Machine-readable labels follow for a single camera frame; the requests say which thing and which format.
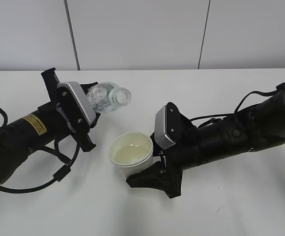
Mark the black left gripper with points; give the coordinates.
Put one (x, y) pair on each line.
(64, 118)

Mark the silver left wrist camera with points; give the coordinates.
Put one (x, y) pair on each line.
(76, 106)

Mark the clear water bottle green label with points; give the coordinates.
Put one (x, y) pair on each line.
(108, 97)

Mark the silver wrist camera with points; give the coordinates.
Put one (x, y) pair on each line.
(170, 126)
(76, 106)

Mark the white paper cup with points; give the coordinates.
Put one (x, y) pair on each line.
(131, 153)

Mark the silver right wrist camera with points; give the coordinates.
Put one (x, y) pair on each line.
(170, 126)

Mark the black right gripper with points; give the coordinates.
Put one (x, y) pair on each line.
(166, 174)

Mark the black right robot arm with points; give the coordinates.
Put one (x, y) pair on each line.
(251, 129)

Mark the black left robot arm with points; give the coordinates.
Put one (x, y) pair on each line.
(19, 139)

